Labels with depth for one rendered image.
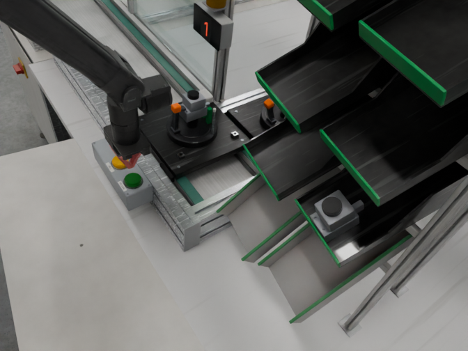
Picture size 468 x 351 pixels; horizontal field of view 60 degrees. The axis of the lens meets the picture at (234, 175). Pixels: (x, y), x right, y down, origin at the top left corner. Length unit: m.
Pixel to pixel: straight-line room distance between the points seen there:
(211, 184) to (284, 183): 0.38
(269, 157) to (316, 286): 0.26
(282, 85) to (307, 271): 0.37
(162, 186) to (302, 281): 0.41
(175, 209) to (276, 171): 0.32
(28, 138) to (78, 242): 1.63
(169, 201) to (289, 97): 0.45
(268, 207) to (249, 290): 0.22
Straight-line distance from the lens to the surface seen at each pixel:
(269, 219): 0.85
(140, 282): 0.98
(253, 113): 1.20
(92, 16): 1.74
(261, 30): 1.83
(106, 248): 1.03
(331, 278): 0.80
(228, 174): 1.09
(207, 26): 1.08
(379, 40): 0.47
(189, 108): 1.04
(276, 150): 0.75
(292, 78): 0.65
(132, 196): 0.99
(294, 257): 0.83
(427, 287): 1.13
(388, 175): 0.55
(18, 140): 2.63
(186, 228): 0.92
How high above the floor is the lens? 1.73
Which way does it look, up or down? 49 degrees down
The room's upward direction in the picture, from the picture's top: 9 degrees clockwise
